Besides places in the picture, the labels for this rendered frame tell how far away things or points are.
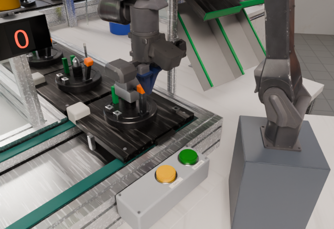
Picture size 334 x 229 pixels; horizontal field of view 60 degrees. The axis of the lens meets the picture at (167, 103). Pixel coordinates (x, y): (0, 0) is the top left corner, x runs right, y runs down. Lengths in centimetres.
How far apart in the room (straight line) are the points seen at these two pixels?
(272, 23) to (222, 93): 64
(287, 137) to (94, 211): 37
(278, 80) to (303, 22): 418
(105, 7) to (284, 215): 54
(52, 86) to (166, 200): 54
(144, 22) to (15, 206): 45
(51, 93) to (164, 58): 45
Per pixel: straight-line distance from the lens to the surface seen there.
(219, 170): 78
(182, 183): 61
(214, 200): 71
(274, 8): 47
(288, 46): 48
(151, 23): 59
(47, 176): 73
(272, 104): 50
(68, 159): 75
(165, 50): 58
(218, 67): 90
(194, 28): 91
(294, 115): 50
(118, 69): 57
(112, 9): 62
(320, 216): 76
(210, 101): 104
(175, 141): 70
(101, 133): 72
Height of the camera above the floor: 141
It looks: 33 degrees down
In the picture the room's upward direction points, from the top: straight up
